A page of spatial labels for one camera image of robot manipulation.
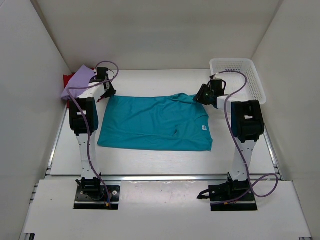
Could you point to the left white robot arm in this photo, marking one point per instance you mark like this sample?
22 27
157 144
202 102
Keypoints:
84 122

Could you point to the lilac t shirt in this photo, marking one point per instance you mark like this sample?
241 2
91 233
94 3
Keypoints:
74 92

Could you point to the white plastic basket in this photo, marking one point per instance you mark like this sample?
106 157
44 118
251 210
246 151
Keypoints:
237 73

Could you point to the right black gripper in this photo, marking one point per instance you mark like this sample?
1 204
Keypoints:
200 98

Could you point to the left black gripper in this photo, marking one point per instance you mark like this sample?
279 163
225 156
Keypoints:
112 92

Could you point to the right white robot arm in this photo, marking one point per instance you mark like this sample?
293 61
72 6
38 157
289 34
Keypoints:
245 122

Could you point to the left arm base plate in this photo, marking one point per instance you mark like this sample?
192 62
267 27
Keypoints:
89 201

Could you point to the red t shirt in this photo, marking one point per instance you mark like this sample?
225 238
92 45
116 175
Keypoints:
80 78

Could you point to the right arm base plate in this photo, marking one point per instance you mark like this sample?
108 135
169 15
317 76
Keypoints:
225 199

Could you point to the teal cloth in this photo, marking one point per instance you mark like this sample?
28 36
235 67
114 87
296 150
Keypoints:
163 123

